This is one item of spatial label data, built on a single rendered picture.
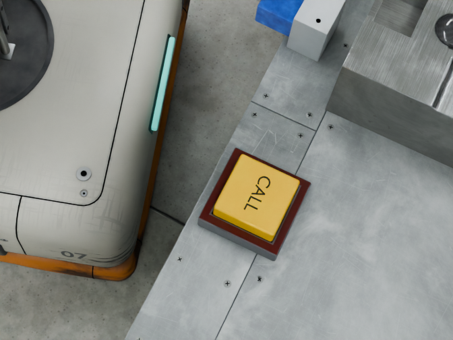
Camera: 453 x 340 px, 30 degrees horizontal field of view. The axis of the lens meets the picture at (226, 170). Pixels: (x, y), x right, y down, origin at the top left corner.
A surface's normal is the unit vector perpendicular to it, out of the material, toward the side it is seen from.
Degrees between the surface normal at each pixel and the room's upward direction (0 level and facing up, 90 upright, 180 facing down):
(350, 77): 90
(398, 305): 0
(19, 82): 0
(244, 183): 0
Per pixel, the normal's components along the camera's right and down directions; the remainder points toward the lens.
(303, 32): -0.46, 0.81
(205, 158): 0.07, -0.37
